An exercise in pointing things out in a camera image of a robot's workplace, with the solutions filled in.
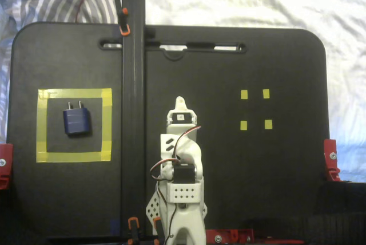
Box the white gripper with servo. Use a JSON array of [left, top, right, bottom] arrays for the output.
[[165, 96, 199, 135]]

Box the blue and white charger block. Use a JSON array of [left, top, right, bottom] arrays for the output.
[[62, 100, 90, 136]]

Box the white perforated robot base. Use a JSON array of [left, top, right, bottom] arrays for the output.
[[145, 190, 208, 228]]

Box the orange and black spring clamp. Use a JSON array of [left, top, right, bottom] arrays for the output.
[[127, 216, 141, 245], [153, 216, 167, 245], [113, 0, 132, 37]]

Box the yellow tape square outline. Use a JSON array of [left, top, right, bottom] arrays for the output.
[[35, 87, 113, 163]]

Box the black backdrop sheet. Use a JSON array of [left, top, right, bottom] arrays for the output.
[[0, 180, 366, 245]]

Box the red white black servo cable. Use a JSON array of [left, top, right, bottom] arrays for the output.
[[149, 125, 202, 184]]

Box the black flat rail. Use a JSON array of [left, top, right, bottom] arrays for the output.
[[121, 0, 147, 239]]

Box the red pole foot bracket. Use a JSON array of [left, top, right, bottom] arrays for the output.
[[205, 228, 255, 244]]

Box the red plastic bracket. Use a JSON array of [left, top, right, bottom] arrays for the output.
[[0, 143, 14, 191], [323, 139, 341, 182]]

